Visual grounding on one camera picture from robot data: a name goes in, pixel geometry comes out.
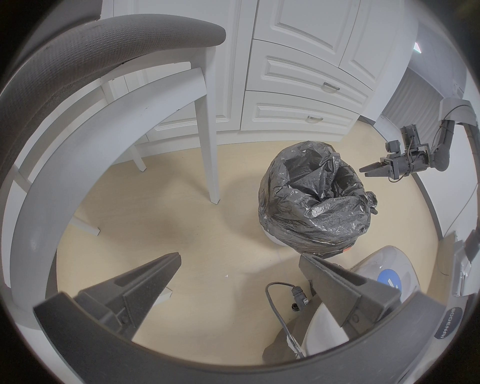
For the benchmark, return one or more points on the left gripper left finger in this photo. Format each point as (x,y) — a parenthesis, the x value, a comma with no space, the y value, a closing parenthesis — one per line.
(146,292)

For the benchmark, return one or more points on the black plastic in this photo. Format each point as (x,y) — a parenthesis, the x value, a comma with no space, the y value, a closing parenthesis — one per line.
(372,202)

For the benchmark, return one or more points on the white trash bin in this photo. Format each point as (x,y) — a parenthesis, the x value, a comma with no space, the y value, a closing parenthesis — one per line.
(270,237)

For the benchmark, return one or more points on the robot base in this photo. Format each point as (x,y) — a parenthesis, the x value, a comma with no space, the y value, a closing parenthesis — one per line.
(375,270)

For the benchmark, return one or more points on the white wardrobe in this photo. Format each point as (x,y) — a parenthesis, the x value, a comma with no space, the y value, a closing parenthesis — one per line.
(300,22)

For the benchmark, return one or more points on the white chair with grey seat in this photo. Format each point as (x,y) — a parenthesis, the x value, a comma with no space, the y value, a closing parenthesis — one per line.
(75,48)

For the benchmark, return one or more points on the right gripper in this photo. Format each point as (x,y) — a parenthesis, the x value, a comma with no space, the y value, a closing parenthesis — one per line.
(399,168)

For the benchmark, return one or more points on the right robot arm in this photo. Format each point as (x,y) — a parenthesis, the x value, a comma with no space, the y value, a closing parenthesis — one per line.
(442,153)

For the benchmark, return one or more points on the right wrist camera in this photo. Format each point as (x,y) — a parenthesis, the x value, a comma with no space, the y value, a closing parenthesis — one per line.
(393,147)

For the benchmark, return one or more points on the black plastic bag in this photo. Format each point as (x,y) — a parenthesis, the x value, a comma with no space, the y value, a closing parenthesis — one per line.
(315,213)

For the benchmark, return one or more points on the square ceiling light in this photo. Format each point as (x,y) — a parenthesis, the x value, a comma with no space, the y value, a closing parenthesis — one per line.
(417,47)

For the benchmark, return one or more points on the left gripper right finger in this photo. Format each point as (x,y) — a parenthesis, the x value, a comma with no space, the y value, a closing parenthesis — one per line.
(348,300)

